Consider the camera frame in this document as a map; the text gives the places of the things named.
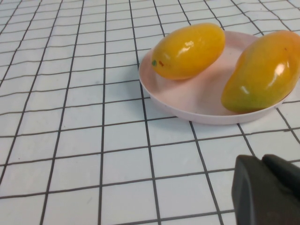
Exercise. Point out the white black-grid checked tablecloth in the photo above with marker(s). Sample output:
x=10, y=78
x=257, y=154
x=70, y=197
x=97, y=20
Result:
x=70, y=117

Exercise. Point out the pink round plate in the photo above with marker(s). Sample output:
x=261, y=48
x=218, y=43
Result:
x=199, y=93

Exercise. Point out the reddish orange mango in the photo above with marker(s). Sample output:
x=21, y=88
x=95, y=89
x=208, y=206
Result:
x=260, y=76

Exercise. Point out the yellow mango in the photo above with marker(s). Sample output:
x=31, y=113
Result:
x=189, y=52

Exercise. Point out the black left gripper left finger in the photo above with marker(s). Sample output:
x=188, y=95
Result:
x=257, y=199

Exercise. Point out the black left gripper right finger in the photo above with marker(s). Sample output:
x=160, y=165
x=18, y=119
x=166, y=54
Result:
x=283, y=171

